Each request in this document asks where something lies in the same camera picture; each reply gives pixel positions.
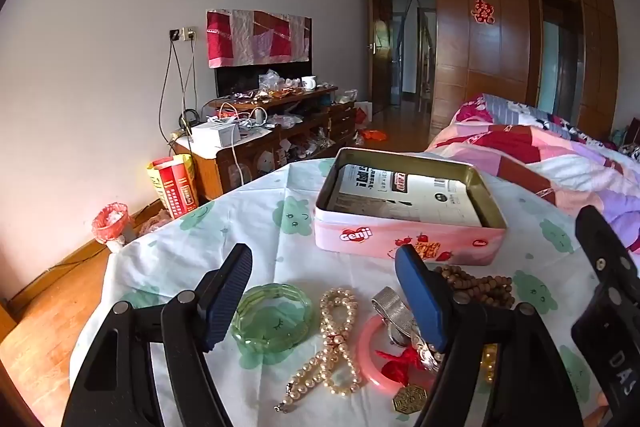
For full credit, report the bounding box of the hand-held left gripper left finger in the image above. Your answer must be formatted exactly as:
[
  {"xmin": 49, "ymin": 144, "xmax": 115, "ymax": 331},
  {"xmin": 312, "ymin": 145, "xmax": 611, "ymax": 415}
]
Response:
[{"xmin": 60, "ymin": 243, "xmax": 253, "ymax": 427}]

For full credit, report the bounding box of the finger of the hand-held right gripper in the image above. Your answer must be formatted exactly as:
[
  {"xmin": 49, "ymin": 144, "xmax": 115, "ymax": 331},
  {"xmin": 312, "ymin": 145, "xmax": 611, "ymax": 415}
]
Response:
[{"xmin": 571, "ymin": 206, "xmax": 640, "ymax": 413}]

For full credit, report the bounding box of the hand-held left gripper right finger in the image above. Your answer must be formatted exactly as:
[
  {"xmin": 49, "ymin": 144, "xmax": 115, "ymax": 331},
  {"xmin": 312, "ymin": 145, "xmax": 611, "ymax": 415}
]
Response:
[{"xmin": 394, "ymin": 243, "xmax": 586, "ymax": 427}]

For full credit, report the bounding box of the silver mesh watch band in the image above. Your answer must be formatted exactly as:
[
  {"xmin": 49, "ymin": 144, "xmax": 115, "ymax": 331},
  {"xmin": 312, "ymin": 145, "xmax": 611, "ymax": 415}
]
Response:
[{"xmin": 371, "ymin": 287, "xmax": 418, "ymax": 350}]

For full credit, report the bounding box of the green jade bracelet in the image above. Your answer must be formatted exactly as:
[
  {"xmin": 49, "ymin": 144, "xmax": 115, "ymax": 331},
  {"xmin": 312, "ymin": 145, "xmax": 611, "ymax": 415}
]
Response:
[{"xmin": 231, "ymin": 283, "xmax": 315, "ymax": 354}]

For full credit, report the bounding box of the brown wooden bead string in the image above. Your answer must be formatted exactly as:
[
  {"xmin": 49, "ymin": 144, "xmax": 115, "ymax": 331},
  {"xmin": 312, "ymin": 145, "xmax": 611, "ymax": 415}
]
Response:
[{"xmin": 432, "ymin": 264, "xmax": 516, "ymax": 310}]

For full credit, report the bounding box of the red knot brass pendant charm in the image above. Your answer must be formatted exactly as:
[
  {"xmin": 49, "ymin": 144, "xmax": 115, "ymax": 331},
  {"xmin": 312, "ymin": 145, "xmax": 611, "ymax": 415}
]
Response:
[{"xmin": 375, "ymin": 346, "xmax": 430, "ymax": 415}]

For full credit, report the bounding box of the pink tin box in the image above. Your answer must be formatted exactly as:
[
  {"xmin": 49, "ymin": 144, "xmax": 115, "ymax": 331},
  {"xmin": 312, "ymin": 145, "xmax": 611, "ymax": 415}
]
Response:
[{"xmin": 314, "ymin": 147, "xmax": 508, "ymax": 268}]

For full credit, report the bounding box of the gold bead bracelet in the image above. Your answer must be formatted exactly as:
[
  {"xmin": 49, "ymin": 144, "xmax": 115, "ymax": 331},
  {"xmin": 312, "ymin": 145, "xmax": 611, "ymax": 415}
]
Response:
[{"xmin": 480, "ymin": 343, "xmax": 498, "ymax": 383}]

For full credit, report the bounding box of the pearl necklace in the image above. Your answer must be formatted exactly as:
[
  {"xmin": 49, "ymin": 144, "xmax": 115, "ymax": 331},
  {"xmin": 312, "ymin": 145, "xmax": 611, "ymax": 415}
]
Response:
[{"xmin": 274, "ymin": 288, "xmax": 363, "ymax": 413}]

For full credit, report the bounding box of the pink bangle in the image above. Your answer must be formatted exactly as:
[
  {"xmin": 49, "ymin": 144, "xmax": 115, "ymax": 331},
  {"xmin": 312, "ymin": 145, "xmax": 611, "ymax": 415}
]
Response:
[{"xmin": 356, "ymin": 314, "xmax": 441, "ymax": 395}]

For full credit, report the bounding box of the red yellow bag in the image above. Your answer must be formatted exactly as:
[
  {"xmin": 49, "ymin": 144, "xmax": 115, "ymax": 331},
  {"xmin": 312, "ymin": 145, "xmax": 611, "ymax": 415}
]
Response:
[{"xmin": 146, "ymin": 153, "xmax": 200, "ymax": 220}]

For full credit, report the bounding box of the trash bin with red liner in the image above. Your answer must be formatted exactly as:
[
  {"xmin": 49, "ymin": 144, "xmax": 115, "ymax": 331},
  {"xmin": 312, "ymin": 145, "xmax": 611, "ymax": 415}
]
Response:
[{"xmin": 91, "ymin": 203, "xmax": 135, "ymax": 253}]

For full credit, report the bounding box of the wooden television cabinet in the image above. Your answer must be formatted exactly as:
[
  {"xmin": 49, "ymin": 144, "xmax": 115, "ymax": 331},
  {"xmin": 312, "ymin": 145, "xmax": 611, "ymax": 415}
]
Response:
[{"xmin": 170, "ymin": 84, "xmax": 358, "ymax": 202}]

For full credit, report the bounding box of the pink patchwork quilt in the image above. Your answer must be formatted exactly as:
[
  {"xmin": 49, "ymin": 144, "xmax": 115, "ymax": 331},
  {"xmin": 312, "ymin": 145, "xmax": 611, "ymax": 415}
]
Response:
[{"xmin": 425, "ymin": 93, "xmax": 640, "ymax": 253}]

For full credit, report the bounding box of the white box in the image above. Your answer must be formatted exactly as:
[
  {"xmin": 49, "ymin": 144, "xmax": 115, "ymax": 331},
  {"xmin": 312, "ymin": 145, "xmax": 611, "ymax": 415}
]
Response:
[{"xmin": 191, "ymin": 121, "xmax": 240, "ymax": 151}]

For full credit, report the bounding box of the wooden wardrobe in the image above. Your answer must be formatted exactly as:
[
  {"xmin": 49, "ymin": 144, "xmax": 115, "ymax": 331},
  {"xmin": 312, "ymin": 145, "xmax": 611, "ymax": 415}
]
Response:
[{"xmin": 430, "ymin": 0, "xmax": 618, "ymax": 142}]

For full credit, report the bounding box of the black television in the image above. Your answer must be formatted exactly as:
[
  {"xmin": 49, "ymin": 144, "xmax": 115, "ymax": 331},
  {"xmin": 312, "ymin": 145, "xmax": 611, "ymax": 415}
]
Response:
[{"xmin": 215, "ymin": 59, "xmax": 313, "ymax": 98}]

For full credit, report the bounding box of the wooden door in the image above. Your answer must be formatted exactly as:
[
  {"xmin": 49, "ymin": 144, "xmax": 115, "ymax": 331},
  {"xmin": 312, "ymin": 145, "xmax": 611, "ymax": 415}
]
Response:
[{"xmin": 367, "ymin": 0, "xmax": 396, "ymax": 115}]

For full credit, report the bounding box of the red white patchwork cloth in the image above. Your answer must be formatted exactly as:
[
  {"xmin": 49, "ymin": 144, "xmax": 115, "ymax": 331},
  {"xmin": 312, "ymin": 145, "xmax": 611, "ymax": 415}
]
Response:
[{"xmin": 206, "ymin": 9, "xmax": 312, "ymax": 68}]

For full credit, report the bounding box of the red paper decoration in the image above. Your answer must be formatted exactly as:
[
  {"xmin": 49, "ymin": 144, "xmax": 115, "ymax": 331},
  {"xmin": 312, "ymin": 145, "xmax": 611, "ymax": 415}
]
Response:
[{"xmin": 469, "ymin": 0, "xmax": 496, "ymax": 25}]

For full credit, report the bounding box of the white charger with cable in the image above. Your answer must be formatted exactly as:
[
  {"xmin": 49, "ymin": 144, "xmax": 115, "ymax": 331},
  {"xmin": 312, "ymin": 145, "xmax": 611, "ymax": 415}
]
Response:
[{"xmin": 220, "ymin": 103, "xmax": 271, "ymax": 128}]

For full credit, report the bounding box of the black power cable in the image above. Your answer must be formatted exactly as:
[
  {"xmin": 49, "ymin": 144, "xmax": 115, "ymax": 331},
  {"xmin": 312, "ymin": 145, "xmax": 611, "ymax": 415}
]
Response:
[{"xmin": 158, "ymin": 39, "xmax": 197, "ymax": 142}]

